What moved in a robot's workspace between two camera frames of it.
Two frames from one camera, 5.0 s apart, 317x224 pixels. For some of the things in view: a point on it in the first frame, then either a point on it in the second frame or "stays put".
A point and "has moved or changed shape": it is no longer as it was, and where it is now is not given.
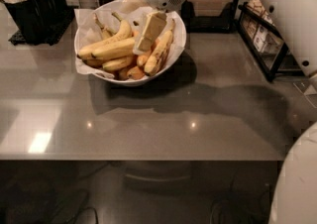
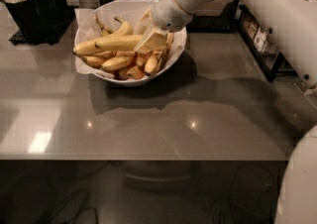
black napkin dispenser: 223,23 stays put
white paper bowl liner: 87,33 stays put
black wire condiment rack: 265,44 stays put
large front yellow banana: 109,50 has moved or changed shape
